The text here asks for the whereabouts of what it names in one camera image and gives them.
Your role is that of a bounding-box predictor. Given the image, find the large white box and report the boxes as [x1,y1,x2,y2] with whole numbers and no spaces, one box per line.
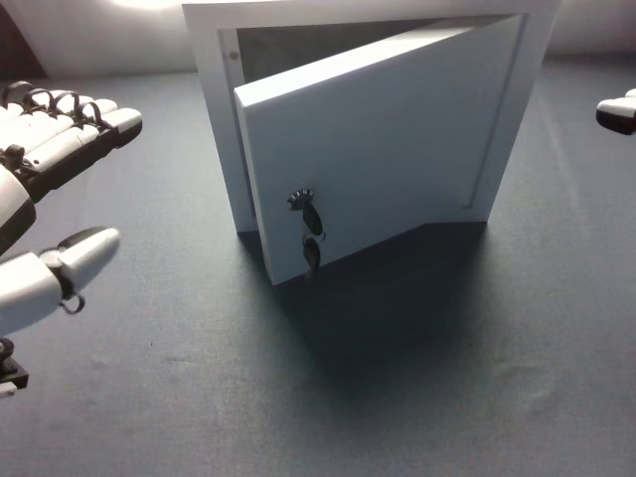
[181,0,561,238]

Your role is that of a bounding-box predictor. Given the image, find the grey table cloth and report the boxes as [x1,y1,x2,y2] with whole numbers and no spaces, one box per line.
[0,49,636,477]

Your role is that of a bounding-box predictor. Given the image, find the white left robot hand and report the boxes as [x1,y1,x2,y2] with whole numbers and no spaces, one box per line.
[0,80,144,340]

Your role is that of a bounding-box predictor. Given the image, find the white box panel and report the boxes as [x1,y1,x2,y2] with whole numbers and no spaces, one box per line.
[232,13,523,286]

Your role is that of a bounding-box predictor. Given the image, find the dark brown board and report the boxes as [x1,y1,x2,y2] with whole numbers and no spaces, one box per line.
[0,14,50,80]

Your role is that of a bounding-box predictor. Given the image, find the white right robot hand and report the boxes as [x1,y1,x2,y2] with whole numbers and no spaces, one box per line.
[595,87,636,136]

